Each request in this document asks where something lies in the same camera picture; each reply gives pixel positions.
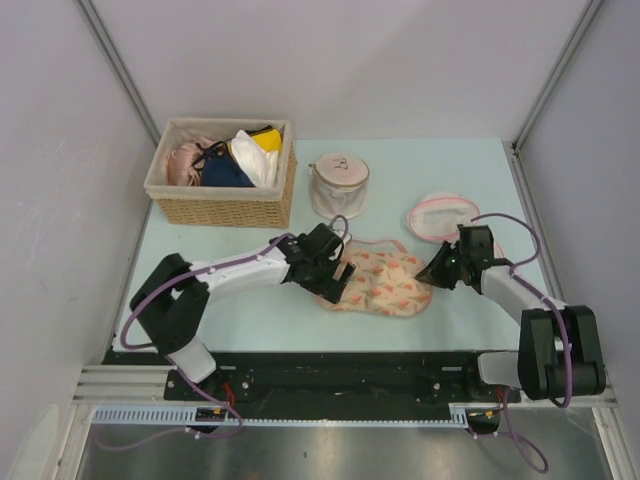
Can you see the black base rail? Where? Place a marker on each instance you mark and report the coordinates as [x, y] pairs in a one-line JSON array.
[[349, 385]]

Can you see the right aluminium frame post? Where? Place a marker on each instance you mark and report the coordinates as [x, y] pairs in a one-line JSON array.
[[560, 68]]

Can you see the yellow garment in basket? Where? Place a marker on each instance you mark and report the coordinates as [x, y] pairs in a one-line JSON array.
[[268, 138]]

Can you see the woven wicker basket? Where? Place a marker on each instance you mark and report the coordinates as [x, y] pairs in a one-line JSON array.
[[222, 206]]

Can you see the slotted cable duct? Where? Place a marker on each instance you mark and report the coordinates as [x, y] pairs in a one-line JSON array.
[[448, 416]]

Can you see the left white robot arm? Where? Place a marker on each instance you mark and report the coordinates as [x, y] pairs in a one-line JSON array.
[[167, 309]]

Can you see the left aluminium frame post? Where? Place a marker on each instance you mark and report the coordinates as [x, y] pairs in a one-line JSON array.
[[99, 30]]

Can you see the pink trimmed mesh bag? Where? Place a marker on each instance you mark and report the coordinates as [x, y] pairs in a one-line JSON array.
[[436, 217]]

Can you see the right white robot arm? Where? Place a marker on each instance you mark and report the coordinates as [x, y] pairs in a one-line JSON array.
[[559, 355]]

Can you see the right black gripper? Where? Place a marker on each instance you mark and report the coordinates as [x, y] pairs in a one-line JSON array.
[[432, 273]]

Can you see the floral print laundry bag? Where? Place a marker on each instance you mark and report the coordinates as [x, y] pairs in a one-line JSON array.
[[384, 281]]

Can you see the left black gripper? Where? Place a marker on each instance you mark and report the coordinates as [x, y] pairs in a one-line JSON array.
[[332, 292]]

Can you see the white garment in basket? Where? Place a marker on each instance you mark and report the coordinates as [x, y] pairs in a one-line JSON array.
[[259, 165]]

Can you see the aluminium frame post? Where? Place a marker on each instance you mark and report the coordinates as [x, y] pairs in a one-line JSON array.
[[99, 30], [560, 68]]

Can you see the round mesh laundry bag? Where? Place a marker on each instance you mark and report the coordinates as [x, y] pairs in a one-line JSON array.
[[339, 185]]

